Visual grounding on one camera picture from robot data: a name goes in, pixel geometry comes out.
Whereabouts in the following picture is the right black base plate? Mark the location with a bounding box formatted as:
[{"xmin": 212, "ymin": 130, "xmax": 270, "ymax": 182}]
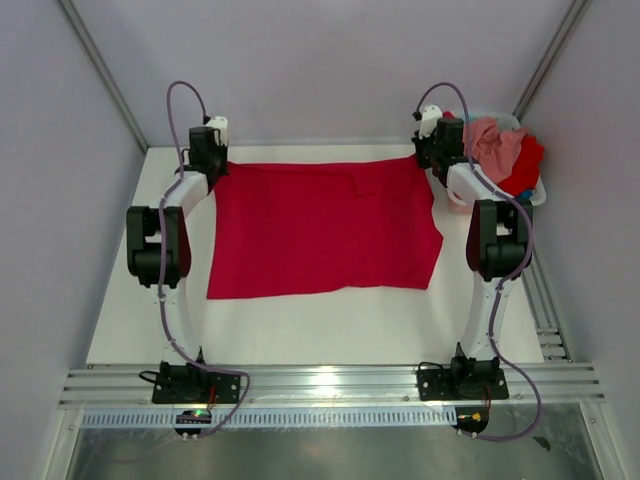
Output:
[{"xmin": 416, "ymin": 361, "xmax": 510, "ymax": 401}]

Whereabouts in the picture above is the bright red t shirt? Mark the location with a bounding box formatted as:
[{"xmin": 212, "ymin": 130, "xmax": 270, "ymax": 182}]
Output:
[{"xmin": 439, "ymin": 110, "xmax": 546, "ymax": 196}]

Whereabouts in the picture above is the controller board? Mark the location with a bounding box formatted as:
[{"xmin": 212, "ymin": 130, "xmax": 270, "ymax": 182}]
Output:
[
  {"xmin": 453, "ymin": 408, "xmax": 489, "ymax": 435},
  {"xmin": 174, "ymin": 409, "xmax": 212, "ymax": 437}
]

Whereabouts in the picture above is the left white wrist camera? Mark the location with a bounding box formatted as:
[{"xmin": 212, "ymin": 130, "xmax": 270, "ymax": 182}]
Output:
[{"xmin": 204, "ymin": 116, "xmax": 229, "ymax": 147}]

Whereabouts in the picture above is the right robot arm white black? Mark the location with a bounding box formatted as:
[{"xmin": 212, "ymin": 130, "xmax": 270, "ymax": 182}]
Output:
[{"xmin": 412, "ymin": 113, "xmax": 532, "ymax": 401}]

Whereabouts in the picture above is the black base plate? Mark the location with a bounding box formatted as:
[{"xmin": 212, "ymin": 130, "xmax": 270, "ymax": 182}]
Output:
[
  {"xmin": 416, "ymin": 361, "xmax": 510, "ymax": 401},
  {"xmin": 151, "ymin": 370, "xmax": 241, "ymax": 405}
]

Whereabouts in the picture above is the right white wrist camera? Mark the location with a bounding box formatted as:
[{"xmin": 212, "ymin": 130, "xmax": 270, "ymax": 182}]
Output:
[{"xmin": 413, "ymin": 104, "xmax": 443, "ymax": 139}]

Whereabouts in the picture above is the left controller board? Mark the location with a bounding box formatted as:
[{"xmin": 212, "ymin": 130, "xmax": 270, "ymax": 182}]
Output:
[{"xmin": 174, "ymin": 409, "xmax": 212, "ymax": 437}]

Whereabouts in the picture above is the aluminium side rail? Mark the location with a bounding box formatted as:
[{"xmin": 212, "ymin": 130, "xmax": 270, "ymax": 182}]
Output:
[{"xmin": 522, "ymin": 252, "xmax": 573, "ymax": 363}]

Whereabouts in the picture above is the corner aluminium post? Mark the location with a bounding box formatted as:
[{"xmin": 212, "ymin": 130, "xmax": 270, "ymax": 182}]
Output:
[
  {"xmin": 512, "ymin": 0, "xmax": 592, "ymax": 121},
  {"xmin": 54, "ymin": 0, "xmax": 150, "ymax": 153}
]

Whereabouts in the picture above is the grey slotted cable duct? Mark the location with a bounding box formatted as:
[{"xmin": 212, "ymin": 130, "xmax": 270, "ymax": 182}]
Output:
[{"xmin": 80, "ymin": 405, "xmax": 456, "ymax": 429}]

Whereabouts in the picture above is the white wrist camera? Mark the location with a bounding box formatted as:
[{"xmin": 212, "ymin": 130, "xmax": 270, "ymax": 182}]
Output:
[
  {"xmin": 204, "ymin": 116, "xmax": 229, "ymax": 147},
  {"xmin": 413, "ymin": 104, "xmax": 443, "ymax": 139}
]

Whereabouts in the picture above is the left corner aluminium post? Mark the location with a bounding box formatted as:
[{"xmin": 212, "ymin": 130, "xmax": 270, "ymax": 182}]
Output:
[{"xmin": 54, "ymin": 0, "xmax": 150, "ymax": 153}]

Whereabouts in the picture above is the right controller board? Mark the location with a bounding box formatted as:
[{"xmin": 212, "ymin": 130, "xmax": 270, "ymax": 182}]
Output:
[{"xmin": 453, "ymin": 408, "xmax": 489, "ymax": 435}]

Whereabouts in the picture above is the crimson red t shirt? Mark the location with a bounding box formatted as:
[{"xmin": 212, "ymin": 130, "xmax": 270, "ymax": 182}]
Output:
[{"xmin": 207, "ymin": 156, "xmax": 443, "ymax": 300}]

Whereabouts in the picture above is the salmon pink t shirt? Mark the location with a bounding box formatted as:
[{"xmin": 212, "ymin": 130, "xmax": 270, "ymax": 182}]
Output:
[{"xmin": 464, "ymin": 117, "xmax": 528, "ymax": 184}]

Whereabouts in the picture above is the white plastic laundry basket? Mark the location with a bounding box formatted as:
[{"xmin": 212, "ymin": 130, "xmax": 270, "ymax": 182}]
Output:
[{"xmin": 447, "ymin": 111, "xmax": 547, "ymax": 214}]

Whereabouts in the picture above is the right corner aluminium post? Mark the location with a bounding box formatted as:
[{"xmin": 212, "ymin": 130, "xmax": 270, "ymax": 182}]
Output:
[{"xmin": 512, "ymin": 0, "xmax": 592, "ymax": 121}]

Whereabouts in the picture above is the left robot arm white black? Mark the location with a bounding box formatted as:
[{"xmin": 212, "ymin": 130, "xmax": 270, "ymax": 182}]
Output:
[{"xmin": 126, "ymin": 116, "xmax": 229, "ymax": 404}]

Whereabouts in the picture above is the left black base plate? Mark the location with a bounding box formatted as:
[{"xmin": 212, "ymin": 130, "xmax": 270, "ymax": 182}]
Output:
[{"xmin": 151, "ymin": 370, "xmax": 241, "ymax": 405}]

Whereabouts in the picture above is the aluminium front rail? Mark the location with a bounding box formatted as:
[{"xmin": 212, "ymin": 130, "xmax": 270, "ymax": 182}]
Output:
[{"xmin": 58, "ymin": 362, "xmax": 605, "ymax": 409}]

